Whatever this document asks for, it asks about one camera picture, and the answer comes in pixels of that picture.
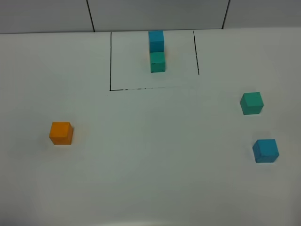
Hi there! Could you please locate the orange wooden cube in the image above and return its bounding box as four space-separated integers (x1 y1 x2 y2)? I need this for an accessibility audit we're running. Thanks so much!
49 121 73 145

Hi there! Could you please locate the green wooden cube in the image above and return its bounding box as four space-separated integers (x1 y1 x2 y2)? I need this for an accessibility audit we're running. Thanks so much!
240 92 264 115

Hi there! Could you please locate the blue wooden cube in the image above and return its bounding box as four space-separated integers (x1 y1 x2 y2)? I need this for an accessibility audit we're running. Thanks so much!
252 139 279 163

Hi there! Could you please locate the green template cube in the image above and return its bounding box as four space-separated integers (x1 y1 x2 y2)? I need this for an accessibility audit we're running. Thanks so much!
150 52 166 73

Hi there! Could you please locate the blue template cube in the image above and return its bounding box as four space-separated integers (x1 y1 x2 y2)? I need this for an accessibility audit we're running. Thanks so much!
148 31 164 53

